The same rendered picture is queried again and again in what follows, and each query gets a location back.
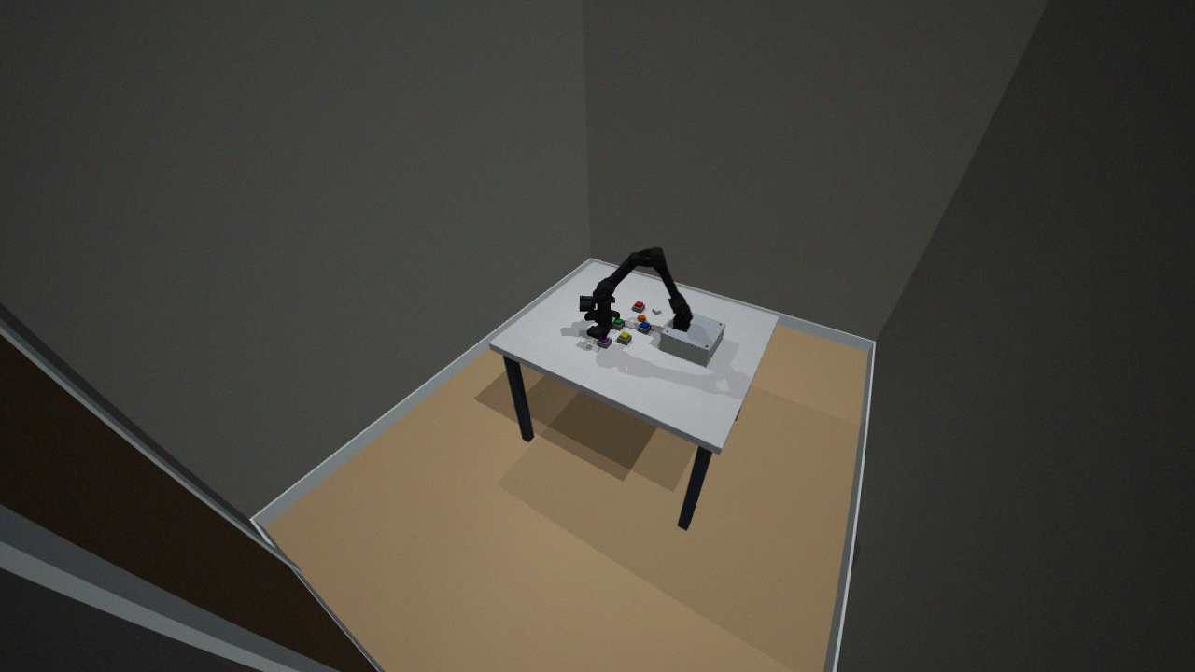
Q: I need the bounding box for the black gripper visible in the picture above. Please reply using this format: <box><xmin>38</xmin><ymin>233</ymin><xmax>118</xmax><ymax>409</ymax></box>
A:
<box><xmin>587</xmin><ymin>310</ymin><xmax>620</xmax><ymax>340</ymax></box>

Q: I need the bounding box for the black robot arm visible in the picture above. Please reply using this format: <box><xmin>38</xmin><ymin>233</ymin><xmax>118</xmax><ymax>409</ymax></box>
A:
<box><xmin>580</xmin><ymin>248</ymin><xmax>694</xmax><ymax>332</ymax></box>

